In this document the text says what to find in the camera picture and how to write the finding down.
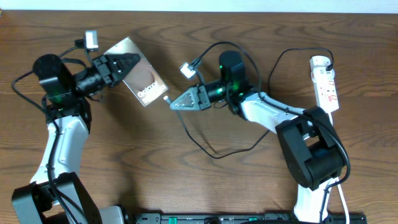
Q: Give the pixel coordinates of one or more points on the smartphone with bronze screen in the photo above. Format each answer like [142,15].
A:
[143,80]

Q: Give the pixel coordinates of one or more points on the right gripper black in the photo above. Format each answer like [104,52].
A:
[196,93]

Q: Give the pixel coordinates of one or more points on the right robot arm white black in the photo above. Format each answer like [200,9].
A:
[311,147]

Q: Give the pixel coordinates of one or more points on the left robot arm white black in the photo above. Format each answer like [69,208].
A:
[55,193]

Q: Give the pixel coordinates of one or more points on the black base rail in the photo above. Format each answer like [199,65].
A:
[216,218]

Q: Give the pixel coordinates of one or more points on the white power strip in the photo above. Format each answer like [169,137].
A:
[324,84]

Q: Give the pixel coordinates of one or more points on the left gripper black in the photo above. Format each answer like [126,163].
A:
[103,71]

